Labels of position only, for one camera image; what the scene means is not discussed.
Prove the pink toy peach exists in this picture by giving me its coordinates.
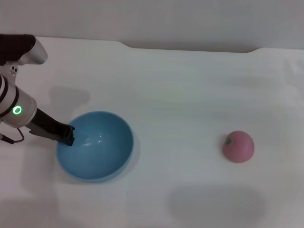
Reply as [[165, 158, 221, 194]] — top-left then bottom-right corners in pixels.
[[222, 130, 255, 164]]

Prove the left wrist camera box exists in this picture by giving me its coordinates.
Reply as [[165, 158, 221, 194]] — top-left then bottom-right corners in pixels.
[[0, 34, 48, 66]]

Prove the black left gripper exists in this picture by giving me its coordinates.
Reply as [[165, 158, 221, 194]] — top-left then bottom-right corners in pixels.
[[28, 108, 76, 146]]

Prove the blue bowl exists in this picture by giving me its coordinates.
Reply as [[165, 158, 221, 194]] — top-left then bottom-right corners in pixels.
[[56, 110, 135, 183]]

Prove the left wrist cable with plug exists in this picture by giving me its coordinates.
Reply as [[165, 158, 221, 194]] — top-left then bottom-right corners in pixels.
[[0, 129, 25, 144]]

